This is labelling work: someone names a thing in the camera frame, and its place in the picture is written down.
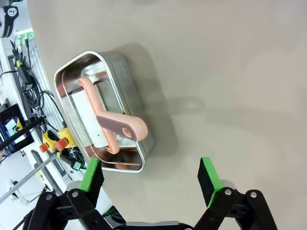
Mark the pink lint roller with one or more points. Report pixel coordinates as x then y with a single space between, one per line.
115 124

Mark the yellow emergency stop button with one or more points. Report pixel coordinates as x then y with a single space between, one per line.
49 139
66 139

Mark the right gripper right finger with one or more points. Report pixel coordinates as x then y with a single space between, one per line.
208 182

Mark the grey slotted aluminium frame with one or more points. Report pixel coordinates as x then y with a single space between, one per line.
42 72

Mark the black framed monitor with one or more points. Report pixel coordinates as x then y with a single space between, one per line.
10 124

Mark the black pole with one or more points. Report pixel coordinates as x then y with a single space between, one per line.
24 129

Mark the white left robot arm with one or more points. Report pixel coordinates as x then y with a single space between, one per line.
9 21

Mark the rectangular metal tray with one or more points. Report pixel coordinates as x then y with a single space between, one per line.
124 79

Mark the silver metal rod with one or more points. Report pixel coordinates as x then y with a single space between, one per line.
26 177

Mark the black power adapter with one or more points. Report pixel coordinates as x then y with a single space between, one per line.
24 74

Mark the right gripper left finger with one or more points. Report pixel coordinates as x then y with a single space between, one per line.
92 177

